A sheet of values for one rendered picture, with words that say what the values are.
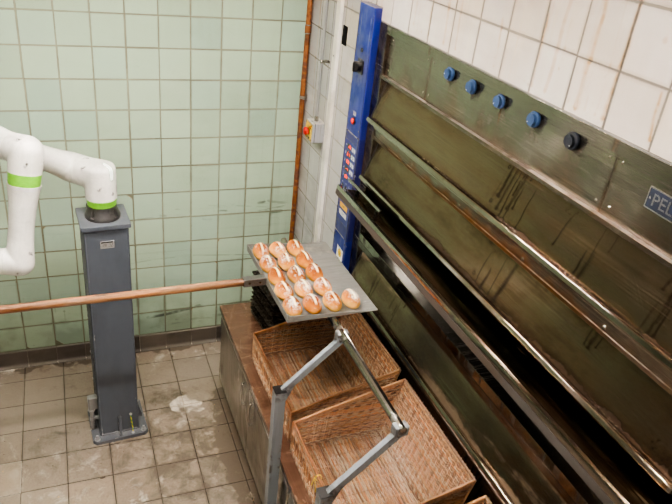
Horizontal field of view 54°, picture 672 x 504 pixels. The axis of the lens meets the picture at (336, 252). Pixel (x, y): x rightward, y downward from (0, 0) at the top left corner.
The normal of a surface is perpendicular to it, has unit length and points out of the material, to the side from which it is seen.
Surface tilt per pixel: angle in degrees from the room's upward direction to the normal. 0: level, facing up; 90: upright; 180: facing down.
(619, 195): 92
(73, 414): 0
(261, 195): 90
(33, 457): 0
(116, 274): 90
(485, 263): 70
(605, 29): 90
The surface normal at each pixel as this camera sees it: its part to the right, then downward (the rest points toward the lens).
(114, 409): 0.42, 0.47
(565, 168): -0.93, 0.08
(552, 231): -0.82, -0.22
